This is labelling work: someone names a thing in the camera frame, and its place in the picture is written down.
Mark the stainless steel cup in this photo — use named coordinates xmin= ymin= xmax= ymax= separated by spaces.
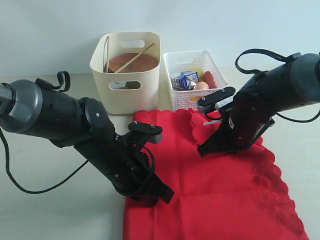
xmin=109 ymin=81 xmax=127 ymax=90

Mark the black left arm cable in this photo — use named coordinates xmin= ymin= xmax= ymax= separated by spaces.
xmin=0 ymin=71 xmax=156 ymax=195

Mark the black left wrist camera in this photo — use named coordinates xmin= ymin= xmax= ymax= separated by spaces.
xmin=119 ymin=121 xmax=163 ymax=145

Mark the wooden chopstick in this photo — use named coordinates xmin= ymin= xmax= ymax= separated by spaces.
xmin=104 ymin=36 xmax=110 ymax=73
xmin=115 ymin=42 xmax=155 ymax=73

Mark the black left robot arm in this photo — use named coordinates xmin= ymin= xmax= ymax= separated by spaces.
xmin=0 ymin=79 xmax=174 ymax=207

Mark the cream plastic storage bin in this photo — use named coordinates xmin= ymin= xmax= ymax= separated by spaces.
xmin=89 ymin=32 xmax=161 ymax=115

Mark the yellow lemon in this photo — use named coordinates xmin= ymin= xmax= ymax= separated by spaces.
xmin=190 ymin=67 xmax=205 ymax=82

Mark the white perforated plastic basket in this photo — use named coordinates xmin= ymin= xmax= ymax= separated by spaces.
xmin=162 ymin=50 xmax=228 ymax=111

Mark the yellow cheese wedge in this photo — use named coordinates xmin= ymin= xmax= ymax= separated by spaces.
xmin=189 ymin=96 xmax=202 ymax=102

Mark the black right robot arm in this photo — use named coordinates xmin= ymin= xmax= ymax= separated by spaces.
xmin=196 ymin=48 xmax=320 ymax=157

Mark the brown clay plate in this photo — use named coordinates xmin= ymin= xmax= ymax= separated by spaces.
xmin=109 ymin=53 xmax=159 ymax=73

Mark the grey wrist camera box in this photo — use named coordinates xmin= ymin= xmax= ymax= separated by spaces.
xmin=196 ymin=86 xmax=236 ymax=114

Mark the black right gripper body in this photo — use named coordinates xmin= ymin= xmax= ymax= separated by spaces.
xmin=197 ymin=107 xmax=275 ymax=157

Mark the blue white milk carton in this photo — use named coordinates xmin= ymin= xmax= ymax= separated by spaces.
xmin=169 ymin=70 xmax=199 ymax=91

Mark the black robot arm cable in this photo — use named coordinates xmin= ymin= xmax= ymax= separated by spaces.
xmin=234 ymin=48 xmax=320 ymax=123

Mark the red scalloped cloth mat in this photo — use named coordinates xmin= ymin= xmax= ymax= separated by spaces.
xmin=123 ymin=109 xmax=308 ymax=240

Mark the red sausage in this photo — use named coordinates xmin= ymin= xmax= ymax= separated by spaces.
xmin=203 ymin=71 xmax=217 ymax=89

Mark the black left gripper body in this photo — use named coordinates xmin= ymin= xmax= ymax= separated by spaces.
xmin=115 ymin=142 xmax=175 ymax=208

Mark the brown egg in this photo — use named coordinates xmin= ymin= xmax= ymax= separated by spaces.
xmin=193 ymin=81 xmax=209 ymax=91

